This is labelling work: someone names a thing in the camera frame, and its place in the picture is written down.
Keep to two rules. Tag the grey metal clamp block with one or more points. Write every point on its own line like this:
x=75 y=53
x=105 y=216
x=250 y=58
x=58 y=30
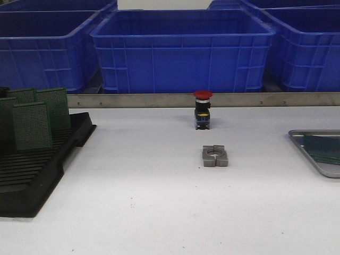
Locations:
x=214 y=156

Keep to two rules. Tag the green perforated circuit board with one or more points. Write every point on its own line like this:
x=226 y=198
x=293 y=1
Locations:
x=327 y=160

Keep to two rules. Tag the stainless steel shelf frame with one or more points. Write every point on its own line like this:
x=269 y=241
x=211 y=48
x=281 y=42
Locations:
x=188 y=100

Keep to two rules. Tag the blue crate rear left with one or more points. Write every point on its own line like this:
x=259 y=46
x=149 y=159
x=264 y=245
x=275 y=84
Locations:
x=59 y=5

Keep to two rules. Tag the blue plastic crate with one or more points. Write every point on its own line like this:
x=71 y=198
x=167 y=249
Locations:
x=304 y=55
x=181 y=51
x=48 y=49

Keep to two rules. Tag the blue plastic crate left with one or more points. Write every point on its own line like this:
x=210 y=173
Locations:
x=48 y=49

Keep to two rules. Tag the blue plastic crate right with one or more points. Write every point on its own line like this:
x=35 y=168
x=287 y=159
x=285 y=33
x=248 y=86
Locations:
x=304 y=55

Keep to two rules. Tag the red emergency stop button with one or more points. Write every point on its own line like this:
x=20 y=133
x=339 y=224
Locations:
x=202 y=106

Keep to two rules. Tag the black slotted board rack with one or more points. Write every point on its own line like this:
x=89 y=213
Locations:
x=29 y=177

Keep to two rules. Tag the blue crate rear right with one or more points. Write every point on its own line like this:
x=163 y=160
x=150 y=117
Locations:
x=270 y=4

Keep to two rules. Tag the silver metal tray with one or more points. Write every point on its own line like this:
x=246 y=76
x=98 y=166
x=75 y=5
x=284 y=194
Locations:
x=327 y=170

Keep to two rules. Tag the blue plastic crate centre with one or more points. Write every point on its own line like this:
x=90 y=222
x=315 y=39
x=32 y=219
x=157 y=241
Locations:
x=181 y=51

